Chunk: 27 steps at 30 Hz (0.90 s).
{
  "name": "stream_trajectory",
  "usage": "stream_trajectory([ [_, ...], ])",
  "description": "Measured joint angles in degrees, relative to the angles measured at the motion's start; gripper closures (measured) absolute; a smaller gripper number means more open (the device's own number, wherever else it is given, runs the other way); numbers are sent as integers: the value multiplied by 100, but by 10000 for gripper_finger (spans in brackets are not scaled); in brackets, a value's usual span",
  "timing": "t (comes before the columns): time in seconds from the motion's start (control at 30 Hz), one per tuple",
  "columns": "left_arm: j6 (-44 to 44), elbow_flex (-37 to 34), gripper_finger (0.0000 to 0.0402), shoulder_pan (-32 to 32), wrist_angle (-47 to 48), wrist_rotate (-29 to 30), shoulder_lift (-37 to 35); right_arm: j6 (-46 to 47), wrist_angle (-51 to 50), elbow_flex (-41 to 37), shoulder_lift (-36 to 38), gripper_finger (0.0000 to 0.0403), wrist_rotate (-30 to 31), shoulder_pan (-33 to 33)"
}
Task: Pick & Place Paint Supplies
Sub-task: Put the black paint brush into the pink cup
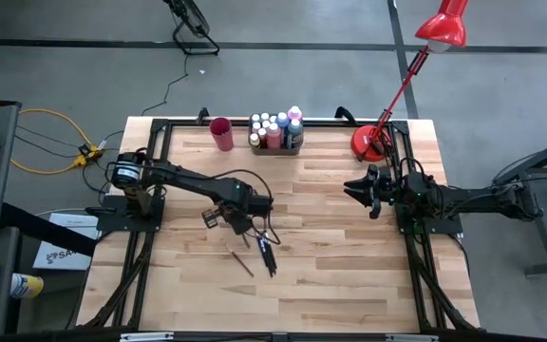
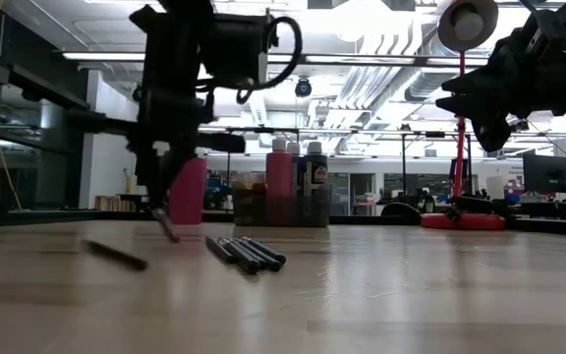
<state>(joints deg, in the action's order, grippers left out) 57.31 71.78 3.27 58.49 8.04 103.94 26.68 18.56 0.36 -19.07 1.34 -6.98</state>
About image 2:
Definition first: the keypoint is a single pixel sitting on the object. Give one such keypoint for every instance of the stack of wooden blocks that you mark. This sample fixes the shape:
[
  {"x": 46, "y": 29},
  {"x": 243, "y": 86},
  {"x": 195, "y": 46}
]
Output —
[{"x": 111, "y": 203}]

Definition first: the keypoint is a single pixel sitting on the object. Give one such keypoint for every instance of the grey translucent plastic bin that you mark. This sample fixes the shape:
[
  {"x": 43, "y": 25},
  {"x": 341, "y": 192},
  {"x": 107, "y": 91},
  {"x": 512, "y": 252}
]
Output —
[{"x": 312, "y": 211}]

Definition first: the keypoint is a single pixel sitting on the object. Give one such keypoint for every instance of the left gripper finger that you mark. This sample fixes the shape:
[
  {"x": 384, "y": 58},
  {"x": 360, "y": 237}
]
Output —
[
  {"x": 148, "y": 172},
  {"x": 177, "y": 167}
]

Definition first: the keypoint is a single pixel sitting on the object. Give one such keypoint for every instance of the red desk lamp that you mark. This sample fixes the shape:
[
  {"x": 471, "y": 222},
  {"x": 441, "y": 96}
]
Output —
[{"x": 460, "y": 147}]

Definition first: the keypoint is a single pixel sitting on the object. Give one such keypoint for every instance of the black bar with light strips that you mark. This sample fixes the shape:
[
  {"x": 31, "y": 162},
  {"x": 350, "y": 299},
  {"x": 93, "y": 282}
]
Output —
[{"x": 361, "y": 60}]

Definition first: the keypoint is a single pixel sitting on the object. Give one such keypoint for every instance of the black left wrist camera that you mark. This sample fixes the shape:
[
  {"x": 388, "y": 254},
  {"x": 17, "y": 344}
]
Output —
[{"x": 236, "y": 49}]

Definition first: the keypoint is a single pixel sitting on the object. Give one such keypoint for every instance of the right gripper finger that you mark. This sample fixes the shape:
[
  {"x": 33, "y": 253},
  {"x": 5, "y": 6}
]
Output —
[
  {"x": 469, "y": 107},
  {"x": 472, "y": 81}
]

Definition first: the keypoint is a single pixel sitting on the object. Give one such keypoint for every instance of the black monitor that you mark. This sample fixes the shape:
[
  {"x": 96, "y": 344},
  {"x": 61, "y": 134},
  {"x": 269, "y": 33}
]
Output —
[{"x": 548, "y": 172}]

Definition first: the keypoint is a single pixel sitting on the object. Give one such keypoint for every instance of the large dark grey paint bottle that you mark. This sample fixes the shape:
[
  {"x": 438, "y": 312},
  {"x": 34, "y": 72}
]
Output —
[{"x": 315, "y": 169}]

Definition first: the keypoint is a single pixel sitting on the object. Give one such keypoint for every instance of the black aluminium table frame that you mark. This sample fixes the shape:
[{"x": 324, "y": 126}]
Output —
[{"x": 67, "y": 216}]

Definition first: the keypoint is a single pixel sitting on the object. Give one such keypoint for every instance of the black ceiling spotlight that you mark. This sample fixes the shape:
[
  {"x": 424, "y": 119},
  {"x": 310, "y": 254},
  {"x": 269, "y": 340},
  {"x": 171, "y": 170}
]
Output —
[
  {"x": 303, "y": 87},
  {"x": 136, "y": 93}
]

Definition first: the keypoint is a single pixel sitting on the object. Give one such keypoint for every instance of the white cylindrical container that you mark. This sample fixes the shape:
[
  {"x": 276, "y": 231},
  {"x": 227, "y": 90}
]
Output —
[{"x": 494, "y": 188}]

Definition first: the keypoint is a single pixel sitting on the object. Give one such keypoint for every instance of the red plastic cup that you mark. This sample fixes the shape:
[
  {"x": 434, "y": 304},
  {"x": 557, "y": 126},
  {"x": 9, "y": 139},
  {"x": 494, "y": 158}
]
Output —
[{"x": 189, "y": 196}]

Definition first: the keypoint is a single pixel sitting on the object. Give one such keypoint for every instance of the large coral red paint bottle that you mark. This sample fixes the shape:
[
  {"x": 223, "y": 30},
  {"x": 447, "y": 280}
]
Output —
[{"x": 279, "y": 172}]

